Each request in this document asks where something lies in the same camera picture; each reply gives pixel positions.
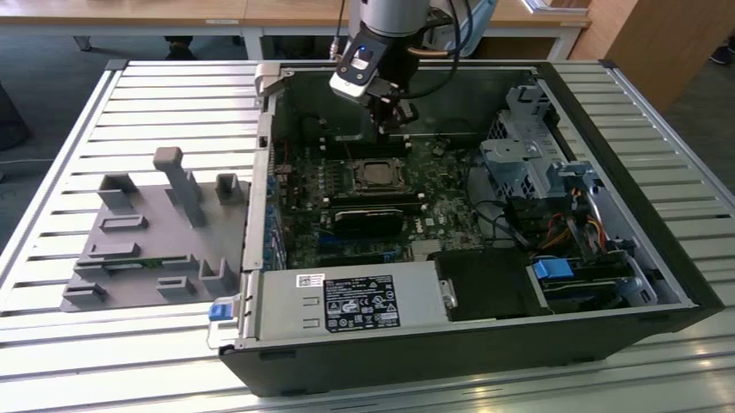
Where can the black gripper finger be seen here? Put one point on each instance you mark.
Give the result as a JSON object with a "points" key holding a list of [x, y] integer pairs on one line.
{"points": [[388, 118], [409, 112]]}

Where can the silver cpu chip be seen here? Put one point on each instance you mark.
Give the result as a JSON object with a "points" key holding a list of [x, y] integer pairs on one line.
{"points": [[382, 173]]}

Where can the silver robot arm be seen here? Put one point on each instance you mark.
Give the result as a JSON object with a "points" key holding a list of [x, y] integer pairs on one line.
{"points": [[397, 15]]}

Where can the ram slot white clips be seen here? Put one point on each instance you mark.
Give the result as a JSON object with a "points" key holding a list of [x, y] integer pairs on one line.
{"points": [[374, 199], [414, 208], [368, 149], [368, 141]]}

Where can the metal cpu locking lever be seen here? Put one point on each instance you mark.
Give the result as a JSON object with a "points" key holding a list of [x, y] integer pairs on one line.
{"points": [[349, 155]]}

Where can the pale blue teach pendant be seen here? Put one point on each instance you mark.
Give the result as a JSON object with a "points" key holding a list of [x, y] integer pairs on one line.
{"points": [[481, 26]]}

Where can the silver perforated drive cage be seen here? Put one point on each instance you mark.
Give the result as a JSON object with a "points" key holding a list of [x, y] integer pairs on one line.
{"points": [[532, 125]]}

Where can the green motherboard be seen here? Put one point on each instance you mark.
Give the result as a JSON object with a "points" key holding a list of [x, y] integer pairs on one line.
{"points": [[454, 202]]}

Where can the silver metal drive box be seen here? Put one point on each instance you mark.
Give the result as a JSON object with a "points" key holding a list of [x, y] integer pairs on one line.
{"points": [[512, 172]]}

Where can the black graphics card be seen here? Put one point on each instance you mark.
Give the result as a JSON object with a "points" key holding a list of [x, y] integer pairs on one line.
{"points": [[368, 223]]}

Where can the white paper tray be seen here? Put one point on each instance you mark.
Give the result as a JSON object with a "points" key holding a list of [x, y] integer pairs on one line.
{"points": [[552, 4]]}

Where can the silver chipset heatsink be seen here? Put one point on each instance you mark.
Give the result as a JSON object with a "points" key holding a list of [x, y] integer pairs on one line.
{"points": [[425, 250]]}

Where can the black chair base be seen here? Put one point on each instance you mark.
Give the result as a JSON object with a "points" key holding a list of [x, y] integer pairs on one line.
{"points": [[178, 47]]}

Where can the black plastic shroud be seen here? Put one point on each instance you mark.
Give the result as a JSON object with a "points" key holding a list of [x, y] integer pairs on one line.
{"points": [[489, 284]]}

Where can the blue disk carrier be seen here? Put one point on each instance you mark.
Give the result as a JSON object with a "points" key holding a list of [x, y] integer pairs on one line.
{"points": [[552, 271]]}

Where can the wooden cabinet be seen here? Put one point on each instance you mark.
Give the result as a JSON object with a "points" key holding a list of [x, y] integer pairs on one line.
{"points": [[661, 43]]}

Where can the silver power supply unit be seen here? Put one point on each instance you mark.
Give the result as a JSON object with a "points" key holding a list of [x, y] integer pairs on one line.
{"points": [[282, 301]]}

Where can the gray parts rack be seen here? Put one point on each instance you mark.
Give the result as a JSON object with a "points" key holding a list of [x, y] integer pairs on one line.
{"points": [[143, 215]]}

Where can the green ram stick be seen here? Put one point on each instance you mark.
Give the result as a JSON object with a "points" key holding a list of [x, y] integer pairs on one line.
{"points": [[167, 261]]}

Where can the blue case latch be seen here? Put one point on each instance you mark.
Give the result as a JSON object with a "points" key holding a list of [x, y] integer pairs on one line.
{"points": [[221, 312]]}

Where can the dark shoe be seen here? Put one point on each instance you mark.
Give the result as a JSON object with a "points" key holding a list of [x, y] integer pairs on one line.
{"points": [[724, 53]]}

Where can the black open pc case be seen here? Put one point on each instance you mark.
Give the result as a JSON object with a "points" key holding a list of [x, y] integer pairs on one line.
{"points": [[402, 365]]}

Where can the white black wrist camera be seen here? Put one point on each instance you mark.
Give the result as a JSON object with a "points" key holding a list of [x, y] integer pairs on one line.
{"points": [[357, 69]]}

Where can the wooden desk white frame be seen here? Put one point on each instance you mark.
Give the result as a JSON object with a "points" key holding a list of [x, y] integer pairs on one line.
{"points": [[288, 13], [115, 10]]}

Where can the blue-gray plastic bracket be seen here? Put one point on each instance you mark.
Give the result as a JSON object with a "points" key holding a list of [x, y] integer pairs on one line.
{"points": [[574, 172]]}

